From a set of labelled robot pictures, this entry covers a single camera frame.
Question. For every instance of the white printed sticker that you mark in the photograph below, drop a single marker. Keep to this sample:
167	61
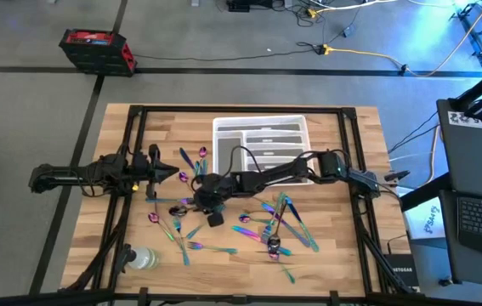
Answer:
461	119

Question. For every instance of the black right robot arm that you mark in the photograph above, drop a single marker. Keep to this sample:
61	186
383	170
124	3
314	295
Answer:
274	174

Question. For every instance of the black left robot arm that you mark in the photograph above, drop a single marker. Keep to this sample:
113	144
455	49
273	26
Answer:
66	175

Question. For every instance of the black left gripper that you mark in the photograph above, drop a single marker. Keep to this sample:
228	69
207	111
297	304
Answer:
143	170

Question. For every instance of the black light stand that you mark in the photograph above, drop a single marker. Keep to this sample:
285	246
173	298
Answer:
474	43

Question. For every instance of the iridescent large spoon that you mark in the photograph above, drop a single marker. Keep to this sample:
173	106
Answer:
177	210
273	243

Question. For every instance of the clear plastic bottle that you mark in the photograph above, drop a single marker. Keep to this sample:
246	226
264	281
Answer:
145	258

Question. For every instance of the red black toolbox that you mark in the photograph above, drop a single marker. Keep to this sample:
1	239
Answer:
96	53

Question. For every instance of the black slanted cart strut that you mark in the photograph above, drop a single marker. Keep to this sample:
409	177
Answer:
412	200

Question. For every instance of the white cutlery organizer tray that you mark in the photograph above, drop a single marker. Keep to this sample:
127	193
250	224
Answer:
262	119

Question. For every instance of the iridescent rainbow knife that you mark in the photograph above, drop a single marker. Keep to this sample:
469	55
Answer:
308	236
186	157
205	166
296	234
262	240

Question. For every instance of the iridescent cutlery pieces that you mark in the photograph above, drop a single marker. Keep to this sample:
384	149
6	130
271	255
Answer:
194	231

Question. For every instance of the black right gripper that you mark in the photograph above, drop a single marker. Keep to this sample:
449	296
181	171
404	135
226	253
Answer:
208	200

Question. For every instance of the black power strip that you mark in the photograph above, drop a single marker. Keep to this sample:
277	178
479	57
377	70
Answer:
240	5

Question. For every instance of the black horizontal beam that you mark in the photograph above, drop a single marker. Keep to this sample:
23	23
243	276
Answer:
181	299

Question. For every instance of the black laptop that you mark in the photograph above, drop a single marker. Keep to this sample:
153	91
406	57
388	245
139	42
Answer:
478	221

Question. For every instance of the black Netgear router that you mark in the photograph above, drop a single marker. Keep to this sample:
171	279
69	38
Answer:
402	270

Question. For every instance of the black power adapter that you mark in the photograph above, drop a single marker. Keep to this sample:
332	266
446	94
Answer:
349	30

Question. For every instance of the white printed paper sign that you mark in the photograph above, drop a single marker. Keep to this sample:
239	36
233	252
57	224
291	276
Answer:
429	221

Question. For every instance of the black caster wheel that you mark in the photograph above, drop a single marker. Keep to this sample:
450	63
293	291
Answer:
445	281

